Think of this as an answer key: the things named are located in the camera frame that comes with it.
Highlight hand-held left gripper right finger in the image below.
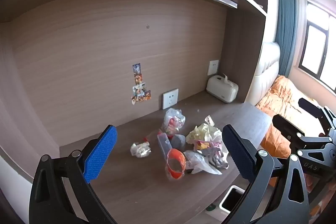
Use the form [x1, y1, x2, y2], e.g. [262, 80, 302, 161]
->
[222, 124, 310, 224]

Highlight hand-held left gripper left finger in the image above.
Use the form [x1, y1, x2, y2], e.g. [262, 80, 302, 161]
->
[29, 125, 118, 224]

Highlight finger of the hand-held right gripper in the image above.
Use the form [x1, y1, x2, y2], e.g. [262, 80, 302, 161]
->
[298, 98, 328, 119]
[272, 114, 305, 140]

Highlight silver wrapper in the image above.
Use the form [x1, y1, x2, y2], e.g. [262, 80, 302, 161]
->
[201, 145, 230, 169]

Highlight white tissue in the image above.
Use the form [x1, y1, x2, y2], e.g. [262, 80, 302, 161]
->
[130, 141, 152, 159]

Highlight pale yellow paper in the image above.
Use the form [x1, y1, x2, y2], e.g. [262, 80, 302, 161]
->
[186, 115, 223, 147]

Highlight clear plastic bag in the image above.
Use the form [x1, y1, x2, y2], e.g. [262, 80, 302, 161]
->
[183, 150, 223, 175]

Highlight white square waste bin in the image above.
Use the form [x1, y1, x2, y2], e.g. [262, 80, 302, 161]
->
[220, 185, 246, 215]

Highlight grey pouch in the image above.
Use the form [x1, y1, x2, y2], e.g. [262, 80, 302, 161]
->
[171, 134, 186, 151]

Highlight orange plastic cup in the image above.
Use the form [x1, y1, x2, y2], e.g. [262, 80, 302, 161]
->
[165, 149, 186, 180]

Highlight clear plastic box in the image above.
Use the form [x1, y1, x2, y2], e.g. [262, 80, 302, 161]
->
[157, 133, 173, 156]

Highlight clear bag with red wrapper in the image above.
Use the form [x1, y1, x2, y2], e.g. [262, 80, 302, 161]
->
[163, 108, 186, 135]

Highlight orange blanket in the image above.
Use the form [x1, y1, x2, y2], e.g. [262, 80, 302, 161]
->
[256, 75, 336, 216]

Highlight white padded headboard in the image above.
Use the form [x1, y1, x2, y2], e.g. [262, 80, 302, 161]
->
[248, 41, 281, 106]

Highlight white tissue box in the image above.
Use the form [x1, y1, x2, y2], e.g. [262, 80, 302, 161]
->
[206, 74, 239, 103]

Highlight black framed window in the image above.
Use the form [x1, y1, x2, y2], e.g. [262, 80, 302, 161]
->
[298, 0, 336, 94]

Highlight blue curtain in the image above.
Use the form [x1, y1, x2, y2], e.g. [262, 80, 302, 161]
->
[274, 0, 300, 77]

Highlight colourful wall stickers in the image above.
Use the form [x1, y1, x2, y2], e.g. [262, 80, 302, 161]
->
[131, 63, 152, 105]

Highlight white wall socket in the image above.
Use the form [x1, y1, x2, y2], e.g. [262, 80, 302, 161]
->
[207, 59, 219, 76]
[162, 89, 179, 110]

